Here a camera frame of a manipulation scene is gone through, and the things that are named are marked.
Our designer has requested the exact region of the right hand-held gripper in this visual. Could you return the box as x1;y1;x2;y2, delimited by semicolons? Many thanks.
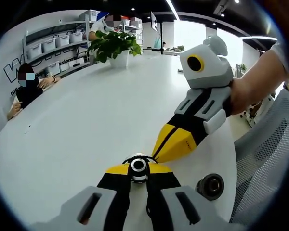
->
151;35;234;163

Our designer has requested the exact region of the monitor on black stand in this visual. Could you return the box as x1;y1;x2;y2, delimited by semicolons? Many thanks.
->
150;11;165;55

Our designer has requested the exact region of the dark metal wheel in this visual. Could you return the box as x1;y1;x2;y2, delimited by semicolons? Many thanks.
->
199;175;223;197

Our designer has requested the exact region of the person's right forearm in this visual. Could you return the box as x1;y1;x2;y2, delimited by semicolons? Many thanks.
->
243;42;289;103

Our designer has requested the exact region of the black rubber ring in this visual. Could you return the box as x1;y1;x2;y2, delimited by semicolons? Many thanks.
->
195;173;225;201

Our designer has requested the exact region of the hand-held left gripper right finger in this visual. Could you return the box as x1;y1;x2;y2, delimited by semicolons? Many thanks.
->
145;164;232;231

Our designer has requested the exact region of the grey mesh office chair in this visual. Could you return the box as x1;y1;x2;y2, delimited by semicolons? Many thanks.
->
230;90;289;226

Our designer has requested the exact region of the silver metal wheel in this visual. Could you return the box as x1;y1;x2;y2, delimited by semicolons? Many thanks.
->
127;153;151;184

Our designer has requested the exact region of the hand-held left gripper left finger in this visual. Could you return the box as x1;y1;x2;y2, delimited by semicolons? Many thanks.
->
30;164;132;231

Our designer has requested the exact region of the green plant in white pot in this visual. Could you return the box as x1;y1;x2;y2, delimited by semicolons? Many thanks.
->
86;30;143;68

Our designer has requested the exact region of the grey shelf with white bins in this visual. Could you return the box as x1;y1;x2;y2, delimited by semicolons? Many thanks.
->
22;9;143;76

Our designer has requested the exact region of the white table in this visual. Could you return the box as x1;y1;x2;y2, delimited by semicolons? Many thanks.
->
0;51;239;231

